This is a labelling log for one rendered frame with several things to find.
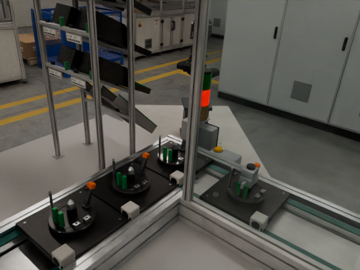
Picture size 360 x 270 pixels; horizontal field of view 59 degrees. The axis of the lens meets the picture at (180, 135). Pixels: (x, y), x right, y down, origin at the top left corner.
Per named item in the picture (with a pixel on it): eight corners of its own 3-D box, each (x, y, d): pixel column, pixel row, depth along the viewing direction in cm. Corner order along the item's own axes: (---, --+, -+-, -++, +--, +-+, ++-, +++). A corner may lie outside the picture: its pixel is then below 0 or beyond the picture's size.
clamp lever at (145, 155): (141, 171, 119) (146, 152, 118) (144, 173, 118) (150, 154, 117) (134, 172, 116) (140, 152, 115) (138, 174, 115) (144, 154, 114)
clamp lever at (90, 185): (87, 203, 102) (92, 181, 100) (90, 205, 101) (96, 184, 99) (77, 204, 99) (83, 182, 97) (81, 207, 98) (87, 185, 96)
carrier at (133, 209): (132, 164, 131) (131, 137, 125) (177, 188, 118) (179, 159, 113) (83, 191, 114) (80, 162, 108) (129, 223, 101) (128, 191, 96)
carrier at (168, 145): (170, 143, 149) (171, 119, 143) (213, 162, 136) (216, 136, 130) (132, 164, 132) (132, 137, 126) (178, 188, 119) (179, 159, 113)
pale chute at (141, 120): (135, 124, 157) (141, 116, 157) (151, 133, 148) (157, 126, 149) (96, 93, 136) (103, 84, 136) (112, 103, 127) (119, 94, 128)
